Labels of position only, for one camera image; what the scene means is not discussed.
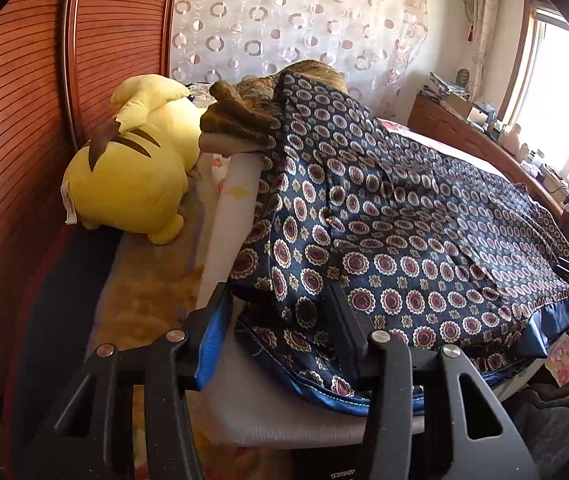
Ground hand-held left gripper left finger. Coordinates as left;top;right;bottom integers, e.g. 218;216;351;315
12;282;235;480

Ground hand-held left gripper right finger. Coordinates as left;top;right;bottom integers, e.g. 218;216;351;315
321;282;540;480

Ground navy circle-patterned shirt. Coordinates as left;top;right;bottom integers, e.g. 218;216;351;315
227;71;569;418

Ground floral blanket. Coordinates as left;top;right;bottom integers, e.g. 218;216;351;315
84;82;569;480

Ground black box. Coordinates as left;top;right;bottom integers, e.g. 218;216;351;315
291;447;372;480

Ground navy blue blanket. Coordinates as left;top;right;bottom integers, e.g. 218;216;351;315
12;225;130;461

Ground person's dark grey clothing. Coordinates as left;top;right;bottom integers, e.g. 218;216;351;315
499;375;569;480

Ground yellow plush toy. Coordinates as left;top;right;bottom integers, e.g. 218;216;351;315
62;74;202;246

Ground wooden sideboard cabinet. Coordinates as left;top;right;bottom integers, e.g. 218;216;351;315
408;91;569;261

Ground window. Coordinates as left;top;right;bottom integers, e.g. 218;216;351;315
501;0;569;201

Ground cardboard box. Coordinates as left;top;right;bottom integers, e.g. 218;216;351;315
441;94;490;123

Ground golden brown patterned cloth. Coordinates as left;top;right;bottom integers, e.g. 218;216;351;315
199;59;350;153

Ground stack of folded cloths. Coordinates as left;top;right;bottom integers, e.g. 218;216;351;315
428;71;465;101

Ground beige window curtain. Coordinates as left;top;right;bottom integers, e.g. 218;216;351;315
469;0;500;106

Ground wooden louvered wardrobe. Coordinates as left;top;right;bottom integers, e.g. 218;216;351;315
0;0;180;396

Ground sheer circle-patterned curtain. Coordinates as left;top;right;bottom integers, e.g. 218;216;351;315
167;0;430;121

